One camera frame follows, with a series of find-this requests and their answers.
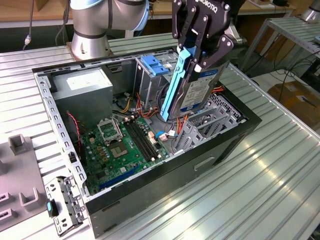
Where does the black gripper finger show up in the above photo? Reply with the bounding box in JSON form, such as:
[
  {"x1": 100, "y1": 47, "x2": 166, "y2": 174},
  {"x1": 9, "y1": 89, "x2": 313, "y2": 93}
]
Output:
[
  {"x1": 171, "y1": 0, "x2": 199, "y2": 49},
  {"x1": 191, "y1": 15, "x2": 235, "y2": 74}
]

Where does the orange power wire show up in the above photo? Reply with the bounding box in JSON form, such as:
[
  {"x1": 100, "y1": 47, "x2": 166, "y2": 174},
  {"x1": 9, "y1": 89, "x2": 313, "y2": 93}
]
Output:
[{"x1": 176, "y1": 84, "x2": 225, "y2": 137}]

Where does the hard disk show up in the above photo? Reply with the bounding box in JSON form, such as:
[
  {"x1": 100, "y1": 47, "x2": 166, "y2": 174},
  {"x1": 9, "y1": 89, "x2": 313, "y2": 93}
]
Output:
[{"x1": 159, "y1": 46, "x2": 230, "y2": 123}]

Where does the silver metal disk bay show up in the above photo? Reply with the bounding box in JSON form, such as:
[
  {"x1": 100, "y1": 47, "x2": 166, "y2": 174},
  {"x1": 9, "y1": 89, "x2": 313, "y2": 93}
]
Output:
[{"x1": 171, "y1": 92, "x2": 248, "y2": 156}]

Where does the pale pink flat object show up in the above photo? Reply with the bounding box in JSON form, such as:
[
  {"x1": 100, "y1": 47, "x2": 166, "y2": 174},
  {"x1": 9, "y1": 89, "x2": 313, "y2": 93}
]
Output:
[{"x1": 247, "y1": 0, "x2": 273, "y2": 8}]

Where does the long wooden desk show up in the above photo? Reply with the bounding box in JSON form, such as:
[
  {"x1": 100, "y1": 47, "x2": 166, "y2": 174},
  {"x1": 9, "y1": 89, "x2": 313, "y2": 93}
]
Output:
[{"x1": 0, "y1": 0, "x2": 297, "y2": 48}]

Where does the blue plastic drive latch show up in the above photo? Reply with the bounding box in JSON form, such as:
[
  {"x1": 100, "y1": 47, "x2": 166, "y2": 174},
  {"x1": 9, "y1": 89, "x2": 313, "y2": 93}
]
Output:
[{"x1": 140, "y1": 55, "x2": 173, "y2": 78}]

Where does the brown cardboard carton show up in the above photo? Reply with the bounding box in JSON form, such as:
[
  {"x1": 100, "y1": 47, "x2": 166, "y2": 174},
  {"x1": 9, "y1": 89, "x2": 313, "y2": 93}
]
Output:
[{"x1": 254, "y1": 29, "x2": 298, "y2": 65}]

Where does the silver optical drive cage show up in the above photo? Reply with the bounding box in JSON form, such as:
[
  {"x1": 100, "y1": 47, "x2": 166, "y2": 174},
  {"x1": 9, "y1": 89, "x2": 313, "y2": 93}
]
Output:
[{"x1": 133, "y1": 51, "x2": 181, "y2": 111}]

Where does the metal slat side table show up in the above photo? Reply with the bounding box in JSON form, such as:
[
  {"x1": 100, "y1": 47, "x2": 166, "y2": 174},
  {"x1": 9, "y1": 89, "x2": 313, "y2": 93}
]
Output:
[{"x1": 239, "y1": 16, "x2": 320, "y2": 73}]

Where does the brown cardboard floor box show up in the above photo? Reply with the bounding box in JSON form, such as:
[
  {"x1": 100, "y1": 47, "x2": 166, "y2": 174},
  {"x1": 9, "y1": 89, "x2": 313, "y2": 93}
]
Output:
[{"x1": 267, "y1": 81, "x2": 320, "y2": 126}]

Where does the black RAM slot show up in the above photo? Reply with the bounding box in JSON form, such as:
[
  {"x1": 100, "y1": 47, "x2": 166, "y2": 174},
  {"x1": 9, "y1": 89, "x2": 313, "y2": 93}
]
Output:
[
  {"x1": 129, "y1": 119, "x2": 160, "y2": 159},
  {"x1": 126, "y1": 120, "x2": 157, "y2": 161},
  {"x1": 124, "y1": 121, "x2": 155, "y2": 162},
  {"x1": 132, "y1": 117, "x2": 163, "y2": 158}
]

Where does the grey power supply unit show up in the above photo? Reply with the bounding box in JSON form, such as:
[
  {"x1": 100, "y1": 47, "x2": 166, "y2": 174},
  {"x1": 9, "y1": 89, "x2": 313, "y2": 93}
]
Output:
[{"x1": 51, "y1": 67, "x2": 114, "y2": 128}]

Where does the CPU socket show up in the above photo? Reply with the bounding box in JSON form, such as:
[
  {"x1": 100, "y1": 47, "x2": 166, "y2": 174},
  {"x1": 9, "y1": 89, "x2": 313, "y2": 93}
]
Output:
[{"x1": 109, "y1": 141, "x2": 130, "y2": 160}]

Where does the green motherboard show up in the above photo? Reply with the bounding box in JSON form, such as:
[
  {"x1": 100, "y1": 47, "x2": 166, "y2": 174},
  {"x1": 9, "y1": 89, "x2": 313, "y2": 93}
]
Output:
[{"x1": 81, "y1": 116, "x2": 171, "y2": 196}]

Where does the small brown desk box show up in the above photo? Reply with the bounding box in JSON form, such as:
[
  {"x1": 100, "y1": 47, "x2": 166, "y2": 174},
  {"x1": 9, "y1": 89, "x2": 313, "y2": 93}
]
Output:
[{"x1": 33, "y1": 0, "x2": 51, "y2": 12}]

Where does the black open PC case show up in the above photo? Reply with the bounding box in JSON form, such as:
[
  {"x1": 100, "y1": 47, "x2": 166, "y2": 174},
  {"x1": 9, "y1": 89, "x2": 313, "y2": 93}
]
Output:
[{"x1": 31, "y1": 45, "x2": 263, "y2": 239}]

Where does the blue expansion slot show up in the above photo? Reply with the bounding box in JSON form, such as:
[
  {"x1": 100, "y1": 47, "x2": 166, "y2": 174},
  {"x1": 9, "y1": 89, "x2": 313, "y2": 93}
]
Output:
[{"x1": 98, "y1": 166, "x2": 140, "y2": 191}]

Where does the grey parts rack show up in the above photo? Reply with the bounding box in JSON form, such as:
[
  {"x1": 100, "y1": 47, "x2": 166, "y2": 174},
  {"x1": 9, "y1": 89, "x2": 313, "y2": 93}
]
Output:
[{"x1": 0, "y1": 133, "x2": 55, "y2": 232}]

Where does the black clip blue tab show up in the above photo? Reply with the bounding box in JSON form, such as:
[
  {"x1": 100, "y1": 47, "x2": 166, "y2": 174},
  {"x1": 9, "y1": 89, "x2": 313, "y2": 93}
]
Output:
[{"x1": 46, "y1": 198, "x2": 60, "y2": 218}]

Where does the black round cable bundle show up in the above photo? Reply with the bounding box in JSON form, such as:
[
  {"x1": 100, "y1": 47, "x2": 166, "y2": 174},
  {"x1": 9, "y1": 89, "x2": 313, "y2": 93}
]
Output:
[{"x1": 156, "y1": 83, "x2": 181, "y2": 125}]

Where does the red orange wire bundle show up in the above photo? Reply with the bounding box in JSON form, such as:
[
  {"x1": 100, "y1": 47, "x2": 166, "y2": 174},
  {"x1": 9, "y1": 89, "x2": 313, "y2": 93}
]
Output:
[{"x1": 136, "y1": 92, "x2": 161, "y2": 120}]

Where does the yellow orange wire bundle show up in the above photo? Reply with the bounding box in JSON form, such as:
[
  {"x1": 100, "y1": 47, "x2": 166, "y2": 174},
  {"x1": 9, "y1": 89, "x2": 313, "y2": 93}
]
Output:
[{"x1": 119, "y1": 96, "x2": 133, "y2": 114}]

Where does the short blue wire white plug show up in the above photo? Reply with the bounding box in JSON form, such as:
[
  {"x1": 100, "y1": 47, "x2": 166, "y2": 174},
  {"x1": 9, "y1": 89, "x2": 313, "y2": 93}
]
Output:
[{"x1": 154, "y1": 130, "x2": 180, "y2": 142}]

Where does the metal socket cover frame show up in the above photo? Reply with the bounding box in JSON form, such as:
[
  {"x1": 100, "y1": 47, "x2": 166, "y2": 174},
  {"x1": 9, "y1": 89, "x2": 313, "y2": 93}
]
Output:
[{"x1": 96, "y1": 117, "x2": 124, "y2": 146}]

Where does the red black fan wire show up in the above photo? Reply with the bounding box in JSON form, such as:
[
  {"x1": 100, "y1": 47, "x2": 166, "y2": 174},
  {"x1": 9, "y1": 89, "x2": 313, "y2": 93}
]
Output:
[{"x1": 66, "y1": 111, "x2": 82, "y2": 153}]

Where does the black robot cable silver plug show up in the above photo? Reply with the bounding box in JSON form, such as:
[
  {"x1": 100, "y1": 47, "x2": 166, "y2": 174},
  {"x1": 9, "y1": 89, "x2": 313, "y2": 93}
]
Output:
[{"x1": 22, "y1": 0, "x2": 36, "y2": 51}]

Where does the silver expansion bracket retainer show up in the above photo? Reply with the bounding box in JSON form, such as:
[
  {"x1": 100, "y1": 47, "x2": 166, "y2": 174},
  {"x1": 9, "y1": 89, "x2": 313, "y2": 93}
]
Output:
[{"x1": 44, "y1": 174, "x2": 88, "y2": 237}]

